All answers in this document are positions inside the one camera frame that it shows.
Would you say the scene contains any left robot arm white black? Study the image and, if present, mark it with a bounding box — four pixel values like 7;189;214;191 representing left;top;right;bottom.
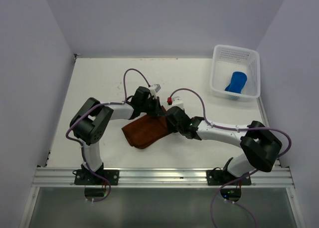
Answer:
66;84;168;185

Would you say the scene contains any purple cable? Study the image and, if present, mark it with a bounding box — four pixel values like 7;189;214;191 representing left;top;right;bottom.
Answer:
170;88;293;228
65;68;152;181

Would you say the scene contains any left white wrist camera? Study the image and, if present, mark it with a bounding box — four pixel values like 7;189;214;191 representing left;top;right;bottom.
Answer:
149;84;161;93

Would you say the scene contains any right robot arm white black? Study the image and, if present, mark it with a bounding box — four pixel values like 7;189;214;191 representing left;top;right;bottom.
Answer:
165;106;282;185

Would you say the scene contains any brown towel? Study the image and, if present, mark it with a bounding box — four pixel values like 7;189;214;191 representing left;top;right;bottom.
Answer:
122;115;172;149

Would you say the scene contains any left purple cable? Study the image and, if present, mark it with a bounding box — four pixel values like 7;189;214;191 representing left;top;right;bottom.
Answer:
65;68;152;181

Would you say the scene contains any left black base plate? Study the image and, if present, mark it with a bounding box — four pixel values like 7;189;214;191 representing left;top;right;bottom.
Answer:
72;168;119;186

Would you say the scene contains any aluminium mounting rail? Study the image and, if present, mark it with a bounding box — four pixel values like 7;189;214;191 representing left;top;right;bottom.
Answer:
32;167;295;188

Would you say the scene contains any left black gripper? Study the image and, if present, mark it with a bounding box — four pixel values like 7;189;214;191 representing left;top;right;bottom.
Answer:
140;96;164;116

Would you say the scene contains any white plastic basket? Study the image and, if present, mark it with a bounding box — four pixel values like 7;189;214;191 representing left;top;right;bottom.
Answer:
209;45;261;102

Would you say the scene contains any blue towel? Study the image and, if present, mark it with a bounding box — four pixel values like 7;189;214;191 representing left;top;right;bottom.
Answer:
224;71;247;94

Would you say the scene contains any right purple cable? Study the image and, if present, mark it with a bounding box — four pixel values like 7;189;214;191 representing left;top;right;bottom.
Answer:
170;88;293;228

